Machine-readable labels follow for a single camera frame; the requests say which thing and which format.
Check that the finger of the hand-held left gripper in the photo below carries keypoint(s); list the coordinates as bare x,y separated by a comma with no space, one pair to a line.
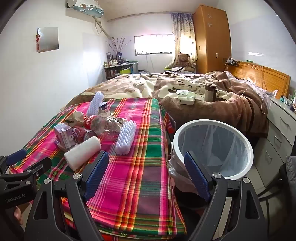
16,156
34,166

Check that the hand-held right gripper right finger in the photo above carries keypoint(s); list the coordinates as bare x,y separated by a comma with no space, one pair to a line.
196,178

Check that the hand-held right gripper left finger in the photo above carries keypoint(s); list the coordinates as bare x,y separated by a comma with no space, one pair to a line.
97,176

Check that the white foam roll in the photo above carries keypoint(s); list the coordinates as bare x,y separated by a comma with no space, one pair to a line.
81,153

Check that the purple box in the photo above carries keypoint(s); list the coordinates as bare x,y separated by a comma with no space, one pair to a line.
63,135

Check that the red drink can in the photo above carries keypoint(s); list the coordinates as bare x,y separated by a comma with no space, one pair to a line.
79,135

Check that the wide white foam net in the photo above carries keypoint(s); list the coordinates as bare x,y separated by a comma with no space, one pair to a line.
126,139

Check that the clear plastic bottle red label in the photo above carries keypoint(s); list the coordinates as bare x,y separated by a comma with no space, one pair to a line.
97,124

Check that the white round waste bin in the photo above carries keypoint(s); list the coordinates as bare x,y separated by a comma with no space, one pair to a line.
248,160

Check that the brown paper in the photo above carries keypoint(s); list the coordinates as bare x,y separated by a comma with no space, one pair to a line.
77,117

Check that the narrow white foam net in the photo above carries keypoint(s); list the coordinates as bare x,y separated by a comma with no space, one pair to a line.
95,103

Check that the person's left hand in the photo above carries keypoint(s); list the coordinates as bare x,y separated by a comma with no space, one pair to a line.
18,214

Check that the plaid cloth covered table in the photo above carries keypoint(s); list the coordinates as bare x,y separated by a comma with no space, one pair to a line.
138,173

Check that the clear bin liner bag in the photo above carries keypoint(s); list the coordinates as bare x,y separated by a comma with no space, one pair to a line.
219,143

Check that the bed with brown blanket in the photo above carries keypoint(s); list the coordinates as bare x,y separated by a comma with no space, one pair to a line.
231,111

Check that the tissue pack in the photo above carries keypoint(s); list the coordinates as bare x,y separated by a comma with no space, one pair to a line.
186,99

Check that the black phone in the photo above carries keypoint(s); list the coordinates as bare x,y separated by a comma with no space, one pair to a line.
222,99

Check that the steel thermos flask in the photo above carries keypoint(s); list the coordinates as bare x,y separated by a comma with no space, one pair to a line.
210,92

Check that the grey nightstand with drawers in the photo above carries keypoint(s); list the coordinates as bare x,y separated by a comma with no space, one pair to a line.
277,129

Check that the grey cushion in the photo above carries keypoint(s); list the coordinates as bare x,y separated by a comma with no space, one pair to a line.
291,171

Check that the lilac pillow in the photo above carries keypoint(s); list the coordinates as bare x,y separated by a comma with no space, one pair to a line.
263,92

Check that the shelf unit with bottles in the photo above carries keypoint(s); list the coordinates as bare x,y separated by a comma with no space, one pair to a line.
120,69

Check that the teal box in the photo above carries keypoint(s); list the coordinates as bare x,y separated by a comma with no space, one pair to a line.
284,99

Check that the brown teddy bear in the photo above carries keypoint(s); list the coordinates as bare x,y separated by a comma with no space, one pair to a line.
184,60

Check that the red hanging ornament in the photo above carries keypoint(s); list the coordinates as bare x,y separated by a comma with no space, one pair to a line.
37,39

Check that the power strip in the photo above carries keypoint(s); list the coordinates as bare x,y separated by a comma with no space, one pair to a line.
231,61

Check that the wooden headboard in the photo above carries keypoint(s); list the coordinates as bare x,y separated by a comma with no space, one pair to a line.
266,76

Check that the dried branches in vase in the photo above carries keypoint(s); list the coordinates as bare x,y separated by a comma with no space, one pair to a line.
118,46

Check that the wooden wardrobe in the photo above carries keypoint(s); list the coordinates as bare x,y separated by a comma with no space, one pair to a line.
212,41

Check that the window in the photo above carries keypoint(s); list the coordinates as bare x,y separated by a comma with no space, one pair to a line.
152,45

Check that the wrapped air conditioner pipe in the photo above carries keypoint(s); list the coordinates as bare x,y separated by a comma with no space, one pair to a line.
104,31

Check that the patterned curtain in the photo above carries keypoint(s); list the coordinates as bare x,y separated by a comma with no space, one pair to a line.
185,30

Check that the covered air conditioner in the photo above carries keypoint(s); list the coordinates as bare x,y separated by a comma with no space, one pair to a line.
85,8

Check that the silver wall panel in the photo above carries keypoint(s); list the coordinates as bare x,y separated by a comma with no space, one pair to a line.
49,39

